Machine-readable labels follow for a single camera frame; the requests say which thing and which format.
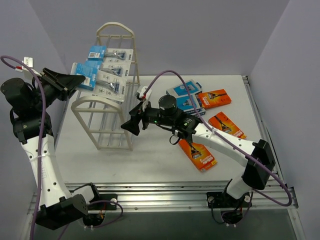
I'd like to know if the blue Gillette razor blister pack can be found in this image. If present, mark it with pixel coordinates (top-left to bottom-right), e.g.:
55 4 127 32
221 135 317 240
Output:
87 45 134 63

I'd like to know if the orange Gillette Fusion box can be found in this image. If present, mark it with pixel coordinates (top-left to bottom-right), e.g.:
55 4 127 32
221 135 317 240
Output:
178 139 217 173

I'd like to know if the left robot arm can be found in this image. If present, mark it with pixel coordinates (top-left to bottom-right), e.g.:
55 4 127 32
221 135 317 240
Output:
0 68 101 230

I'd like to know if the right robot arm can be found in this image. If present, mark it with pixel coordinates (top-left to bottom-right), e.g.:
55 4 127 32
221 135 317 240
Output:
121 95 275 207

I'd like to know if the cream metal-rod shelf rack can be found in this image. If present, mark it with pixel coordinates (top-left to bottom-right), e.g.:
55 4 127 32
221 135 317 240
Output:
70 22 140 151

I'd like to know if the lower blue Harry's box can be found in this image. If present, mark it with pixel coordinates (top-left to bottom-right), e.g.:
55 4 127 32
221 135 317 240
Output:
176 94 206 116

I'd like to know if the blue harry's box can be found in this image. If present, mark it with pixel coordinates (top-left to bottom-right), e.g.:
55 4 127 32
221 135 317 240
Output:
176 94 206 116
165 79 203 97

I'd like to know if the upper blue Harry's box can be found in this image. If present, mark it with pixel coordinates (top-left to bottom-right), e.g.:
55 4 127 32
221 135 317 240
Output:
165 79 203 97

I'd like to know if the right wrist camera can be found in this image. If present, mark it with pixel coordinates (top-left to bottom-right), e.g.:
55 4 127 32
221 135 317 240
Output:
136 86 152 112

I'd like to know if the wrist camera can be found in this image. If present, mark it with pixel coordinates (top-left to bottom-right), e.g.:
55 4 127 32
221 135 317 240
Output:
15 56 40 76
136 86 152 112

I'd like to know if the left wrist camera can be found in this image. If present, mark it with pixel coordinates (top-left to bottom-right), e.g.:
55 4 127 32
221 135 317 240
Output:
15 56 40 76

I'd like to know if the aluminium rail frame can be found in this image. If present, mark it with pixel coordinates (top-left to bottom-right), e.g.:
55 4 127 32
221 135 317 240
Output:
27 74 300 215

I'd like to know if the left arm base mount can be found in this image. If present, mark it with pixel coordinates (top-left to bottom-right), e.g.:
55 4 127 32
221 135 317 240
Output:
88 193 118 212

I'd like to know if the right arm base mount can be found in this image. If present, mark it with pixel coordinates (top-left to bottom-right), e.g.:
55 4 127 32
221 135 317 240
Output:
206 191 250 209

